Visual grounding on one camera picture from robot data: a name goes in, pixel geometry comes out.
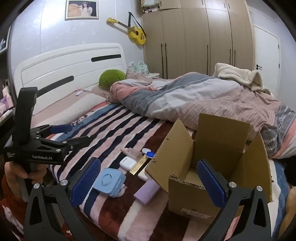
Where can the small white case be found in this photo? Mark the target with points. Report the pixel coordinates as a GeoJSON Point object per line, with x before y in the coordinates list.
{"type": "Point", "coordinates": [143, 175]}

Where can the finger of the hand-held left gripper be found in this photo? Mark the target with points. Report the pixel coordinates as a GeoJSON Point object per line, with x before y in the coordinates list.
{"type": "Point", "coordinates": [76, 141]}
{"type": "Point", "coordinates": [61, 128]}

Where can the cream fleece blanket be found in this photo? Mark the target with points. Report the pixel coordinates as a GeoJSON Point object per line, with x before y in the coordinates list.
{"type": "Point", "coordinates": [238, 75]}

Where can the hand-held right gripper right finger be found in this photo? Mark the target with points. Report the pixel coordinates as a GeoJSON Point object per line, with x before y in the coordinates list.
{"type": "Point", "coordinates": [210, 185]}

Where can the striped fleece blanket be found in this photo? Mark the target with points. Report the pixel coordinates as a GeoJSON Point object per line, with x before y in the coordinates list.
{"type": "Point", "coordinates": [111, 129]}

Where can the slim gold box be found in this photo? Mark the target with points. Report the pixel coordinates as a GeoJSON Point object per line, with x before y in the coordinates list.
{"type": "Point", "coordinates": [138, 165]}

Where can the brown cardboard box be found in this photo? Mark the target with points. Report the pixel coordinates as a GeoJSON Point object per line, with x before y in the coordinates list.
{"type": "Point", "coordinates": [185, 192]}

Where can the white blue contact lens case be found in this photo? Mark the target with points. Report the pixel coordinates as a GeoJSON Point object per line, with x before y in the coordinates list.
{"type": "Point", "coordinates": [150, 154]}

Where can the light blue square device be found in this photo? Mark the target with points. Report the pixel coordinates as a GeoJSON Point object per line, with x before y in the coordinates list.
{"type": "Point", "coordinates": [108, 180]}

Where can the wall shelf unit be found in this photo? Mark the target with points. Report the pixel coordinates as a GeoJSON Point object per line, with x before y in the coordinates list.
{"type": "Point", "coordinates": [5, 99]}

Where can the pink bed sheet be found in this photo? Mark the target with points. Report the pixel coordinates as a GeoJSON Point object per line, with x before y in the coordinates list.
{"type": "Point", "coordinates": [64, 109]}

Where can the small clear bottle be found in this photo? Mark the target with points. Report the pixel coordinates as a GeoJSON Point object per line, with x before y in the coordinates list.
{"type": "Point", "coordinates": [133, 153]}

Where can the pink grey quilt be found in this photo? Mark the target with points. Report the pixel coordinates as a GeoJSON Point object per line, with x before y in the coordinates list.
{"type": "Point", "coordinates": [185, 97]}

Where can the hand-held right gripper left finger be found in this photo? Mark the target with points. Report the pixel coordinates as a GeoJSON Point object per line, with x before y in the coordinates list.
{"type": "Point", "coordinates": [84, 185]}

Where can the mint green bag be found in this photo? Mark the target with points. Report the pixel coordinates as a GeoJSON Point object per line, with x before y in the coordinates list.
{"type": "Point", "coordinates": [141, 67]}

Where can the beige bed pillow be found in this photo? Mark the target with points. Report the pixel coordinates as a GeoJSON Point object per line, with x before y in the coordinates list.
{"type": "Point", "coordinates": [97, 90]}

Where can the white door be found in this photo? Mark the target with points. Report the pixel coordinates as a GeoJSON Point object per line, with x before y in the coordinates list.
{"type": "Point", "coordinates": [266, 51]}

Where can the yellow guitar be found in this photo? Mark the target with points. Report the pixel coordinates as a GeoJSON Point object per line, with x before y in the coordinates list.
{"type": "Point", "coordinates": [136, 34]}

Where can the purple rectangular box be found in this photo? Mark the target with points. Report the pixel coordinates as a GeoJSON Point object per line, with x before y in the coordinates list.
{"type": "Point", "coordinates": [145, 192]}

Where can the framed wall picture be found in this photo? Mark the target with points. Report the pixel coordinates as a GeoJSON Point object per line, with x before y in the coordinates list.
{"type": "Point", "coordinates": [81, 9]}

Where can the brown cardboard sheet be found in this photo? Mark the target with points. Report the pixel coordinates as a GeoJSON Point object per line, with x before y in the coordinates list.
{"type": "Point", "coordinates": [170, 3]}

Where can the white earbuds case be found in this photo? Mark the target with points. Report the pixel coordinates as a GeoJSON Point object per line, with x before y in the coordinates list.
{"type": "Point", "coordinates": [127, 163]}

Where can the white bed headboard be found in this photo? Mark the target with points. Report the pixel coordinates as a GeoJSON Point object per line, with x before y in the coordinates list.
{"type": "Point", "coordinates": [69, 60]}

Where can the person's left forearm red sleeve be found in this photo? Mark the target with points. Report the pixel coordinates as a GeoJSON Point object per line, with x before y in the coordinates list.
{"type": "Point", "coordinates": [11, 199]}

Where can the beige wooden wardrobe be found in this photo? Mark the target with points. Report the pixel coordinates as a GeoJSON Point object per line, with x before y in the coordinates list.
{"type": "Point", "coordinates": [196, 34]}

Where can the person's left hand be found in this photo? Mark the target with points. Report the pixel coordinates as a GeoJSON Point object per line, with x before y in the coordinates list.
{"type": "Point", "coordinates": [16, 171]}

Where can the green round pillow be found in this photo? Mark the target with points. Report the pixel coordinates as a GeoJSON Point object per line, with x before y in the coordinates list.
{"type": "Point", "coordinates": [111, 77]}

